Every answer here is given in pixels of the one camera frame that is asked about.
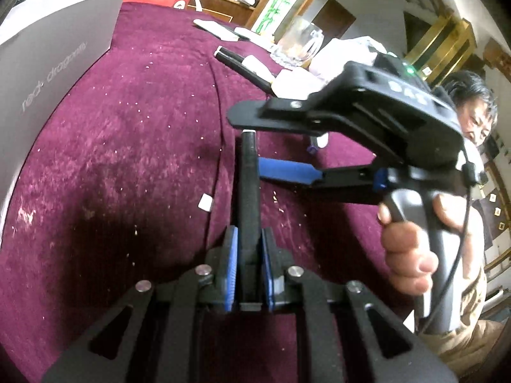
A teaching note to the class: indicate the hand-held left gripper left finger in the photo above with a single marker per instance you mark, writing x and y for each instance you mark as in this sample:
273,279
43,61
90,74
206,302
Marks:
230,271

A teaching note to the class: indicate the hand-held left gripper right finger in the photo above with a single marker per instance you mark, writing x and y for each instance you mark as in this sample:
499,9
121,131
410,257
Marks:
268,275

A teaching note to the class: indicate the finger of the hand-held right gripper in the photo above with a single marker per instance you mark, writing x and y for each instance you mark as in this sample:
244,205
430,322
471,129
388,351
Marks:
287,169
275,115

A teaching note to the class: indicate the black marker white band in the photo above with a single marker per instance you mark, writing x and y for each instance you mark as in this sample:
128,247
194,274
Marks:
255,78

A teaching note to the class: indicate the black marker grey cap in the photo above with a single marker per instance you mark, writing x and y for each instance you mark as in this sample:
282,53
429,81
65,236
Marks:
249,207

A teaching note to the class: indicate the black marker tan tip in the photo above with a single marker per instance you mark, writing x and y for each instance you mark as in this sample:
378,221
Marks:
229,55

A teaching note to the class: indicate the grey cardboard box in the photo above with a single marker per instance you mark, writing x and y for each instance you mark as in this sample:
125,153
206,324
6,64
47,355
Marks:
52,72

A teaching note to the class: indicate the person's right forearm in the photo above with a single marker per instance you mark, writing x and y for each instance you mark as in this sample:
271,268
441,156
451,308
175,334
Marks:
471,347

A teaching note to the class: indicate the person's right hand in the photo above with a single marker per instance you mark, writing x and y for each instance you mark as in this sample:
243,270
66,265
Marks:
407,255

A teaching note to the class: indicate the small white scrap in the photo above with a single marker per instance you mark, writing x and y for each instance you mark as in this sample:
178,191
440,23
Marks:
205,202

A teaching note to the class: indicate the glass mug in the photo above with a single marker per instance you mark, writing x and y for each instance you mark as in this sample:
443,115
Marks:
297,44

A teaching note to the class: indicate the clear plastic bag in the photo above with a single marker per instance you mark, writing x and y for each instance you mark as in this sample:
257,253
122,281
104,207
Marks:
351,54

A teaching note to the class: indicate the small booklet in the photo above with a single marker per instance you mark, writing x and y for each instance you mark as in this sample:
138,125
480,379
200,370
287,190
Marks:
211,25

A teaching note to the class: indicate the bamboo print panel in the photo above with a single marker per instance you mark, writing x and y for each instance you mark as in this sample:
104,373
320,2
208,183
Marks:
279,4

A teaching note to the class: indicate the golden metal frame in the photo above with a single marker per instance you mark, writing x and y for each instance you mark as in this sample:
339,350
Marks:
447,44

